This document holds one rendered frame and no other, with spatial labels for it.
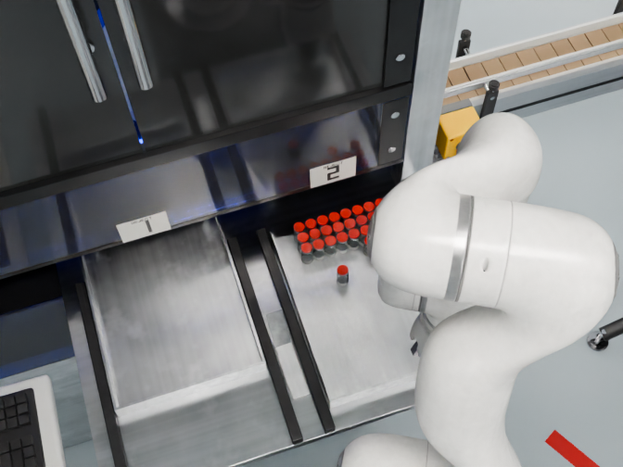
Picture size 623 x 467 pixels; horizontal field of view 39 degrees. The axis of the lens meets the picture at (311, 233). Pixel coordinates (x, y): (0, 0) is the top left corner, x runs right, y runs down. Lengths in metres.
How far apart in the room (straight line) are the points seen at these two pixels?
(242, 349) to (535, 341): 0.79
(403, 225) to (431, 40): 0.61
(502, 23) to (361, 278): 1.76
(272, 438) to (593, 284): 0.81
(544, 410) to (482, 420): 1.57
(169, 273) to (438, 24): 0.67
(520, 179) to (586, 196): 1.93
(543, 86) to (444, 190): 1.02
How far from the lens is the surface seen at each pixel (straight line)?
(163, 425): 1.51
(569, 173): 2.85
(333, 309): 1.56
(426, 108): 1.49
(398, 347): 1.54
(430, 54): 1.37
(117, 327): 1.59
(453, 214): 0.78
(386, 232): 0.78
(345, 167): 1.53
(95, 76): 1.11
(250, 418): 1.50
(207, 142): 1.36
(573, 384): 2.53
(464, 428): 0.93
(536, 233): 0.78
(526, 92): 1.79
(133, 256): 1.65
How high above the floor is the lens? 2.30
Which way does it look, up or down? 61 degrees down
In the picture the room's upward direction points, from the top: 2 degrees counter-clockwise
